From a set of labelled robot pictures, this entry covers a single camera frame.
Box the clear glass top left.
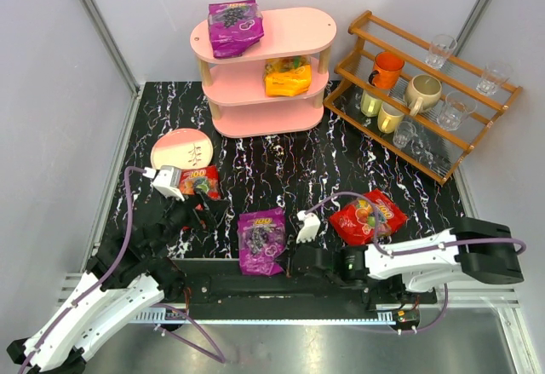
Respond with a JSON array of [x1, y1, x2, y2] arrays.
[[425, 34, 457, 70]]

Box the purple candy bag back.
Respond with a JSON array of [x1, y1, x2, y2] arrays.
[[208, 0, 265, 59]]

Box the orange candy bag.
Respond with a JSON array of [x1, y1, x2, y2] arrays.
[[263, 55, 312, 97]]

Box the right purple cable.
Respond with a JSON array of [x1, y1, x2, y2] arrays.
[[304, 193, 527, 335]]

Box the pink three-tier shelf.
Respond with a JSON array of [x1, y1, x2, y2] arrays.
[[190, 7, 336, 138]]

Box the small clear glass bottom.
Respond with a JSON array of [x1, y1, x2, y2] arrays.
[[393, 121, 416, 149]]

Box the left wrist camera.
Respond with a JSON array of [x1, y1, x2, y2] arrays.
[[143, 165, 185, 201]]

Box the green-yellow mug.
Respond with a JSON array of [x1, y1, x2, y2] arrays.
[[360, 90, 382, 118]]

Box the wooden cup rack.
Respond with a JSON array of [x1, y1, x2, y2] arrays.
[[325, 10, 523, 184]]

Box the pink round plate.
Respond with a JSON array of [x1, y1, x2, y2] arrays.
[[151, 128, 214, 170]]

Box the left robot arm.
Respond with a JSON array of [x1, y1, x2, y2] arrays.
[[7, 193, 229, 373]]

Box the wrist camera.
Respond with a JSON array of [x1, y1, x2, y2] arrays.
[[143, 165, 185, 201], [296, 210, 320, 244]]

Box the purple candy bag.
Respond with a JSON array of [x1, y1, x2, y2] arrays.
[[237, 207, 286, 277], [208, 0, 265, 59]]

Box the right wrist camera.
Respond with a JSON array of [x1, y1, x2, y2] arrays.
[[296, 210, 320, 244]]

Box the cream yellow mug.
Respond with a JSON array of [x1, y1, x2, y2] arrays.
[[377, 102, 404, 134]]

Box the clear glass top right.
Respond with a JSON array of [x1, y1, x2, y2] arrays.
[[476, 60, 513, 96]]

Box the orange mug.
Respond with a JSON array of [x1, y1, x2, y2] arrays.
[[368, 51, 404, 90]]

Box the red candy bag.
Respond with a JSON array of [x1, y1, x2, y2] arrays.
[[180, 165, 221, 201], [329, 189, 408, 246]]

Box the beige round mug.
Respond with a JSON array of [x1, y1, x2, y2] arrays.
[[404, 74, 442, 117]]

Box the clear glass middle shelf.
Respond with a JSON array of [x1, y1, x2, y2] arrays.
[[437, 91, 477, 131]]

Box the purple candy bag front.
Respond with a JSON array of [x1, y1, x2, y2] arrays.
[[237, 207, 286, 277]]

